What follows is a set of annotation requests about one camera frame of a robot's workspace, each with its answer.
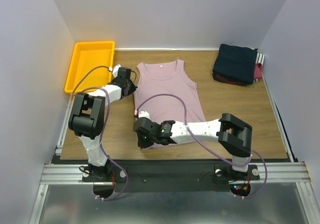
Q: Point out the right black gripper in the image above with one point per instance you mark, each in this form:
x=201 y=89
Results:
x=141 y=140

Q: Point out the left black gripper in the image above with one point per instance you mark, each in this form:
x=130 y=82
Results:
x=133 y=87

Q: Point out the pink tank top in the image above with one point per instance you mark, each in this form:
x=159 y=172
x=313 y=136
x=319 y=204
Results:
x=157 y=80

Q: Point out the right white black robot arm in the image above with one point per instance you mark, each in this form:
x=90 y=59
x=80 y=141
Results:
x=233 y=134

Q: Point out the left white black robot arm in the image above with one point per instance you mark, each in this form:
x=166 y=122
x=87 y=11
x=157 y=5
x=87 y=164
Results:
x=88 y=117

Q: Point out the maroon folded tank top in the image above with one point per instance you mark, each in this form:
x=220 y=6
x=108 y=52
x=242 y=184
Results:
x=257 y=76

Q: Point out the striped folded tank top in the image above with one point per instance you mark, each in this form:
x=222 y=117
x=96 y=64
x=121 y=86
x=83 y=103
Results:
x=260 y=58

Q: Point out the yellow plastic tray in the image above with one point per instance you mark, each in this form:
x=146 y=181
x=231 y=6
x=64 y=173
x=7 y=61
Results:
x=88 y=66

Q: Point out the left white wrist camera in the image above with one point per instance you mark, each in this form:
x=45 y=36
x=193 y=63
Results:
x=114 y=70

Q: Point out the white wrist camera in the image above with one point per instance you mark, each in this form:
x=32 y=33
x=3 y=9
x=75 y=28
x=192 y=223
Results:
x=141 y=114
x=114 y=70

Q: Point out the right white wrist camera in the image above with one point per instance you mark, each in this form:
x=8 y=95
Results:
x=141 y=114

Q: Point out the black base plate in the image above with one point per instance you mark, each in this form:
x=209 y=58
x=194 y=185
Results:
x=170 y=184

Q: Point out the aluminium frame rail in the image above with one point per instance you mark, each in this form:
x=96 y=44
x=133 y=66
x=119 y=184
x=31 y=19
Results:
x=271 y=172

